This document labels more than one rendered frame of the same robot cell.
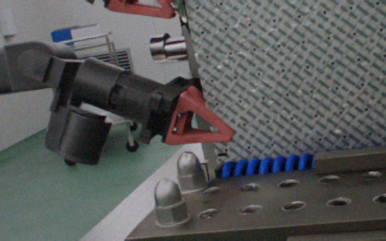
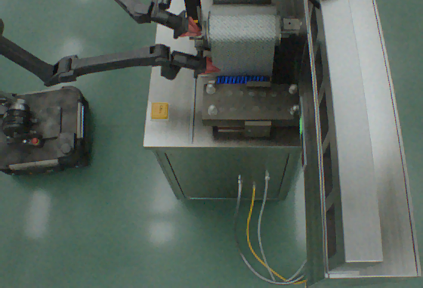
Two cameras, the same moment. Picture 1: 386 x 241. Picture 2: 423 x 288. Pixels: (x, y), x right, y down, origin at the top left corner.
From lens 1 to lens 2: 1.29 m
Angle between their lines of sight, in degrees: 52
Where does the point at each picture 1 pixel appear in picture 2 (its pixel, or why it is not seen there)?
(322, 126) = (248, 70)
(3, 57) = (149, 59)
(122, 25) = not seen: outside the picture
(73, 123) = (171, 72)
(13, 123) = not seen: outside the picture
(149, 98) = (196, 66)
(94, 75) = (178, 61)
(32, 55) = (161, 61)
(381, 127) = (264, 72)
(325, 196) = (251, 103)
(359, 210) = (261, 113)
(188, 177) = (211, 91)
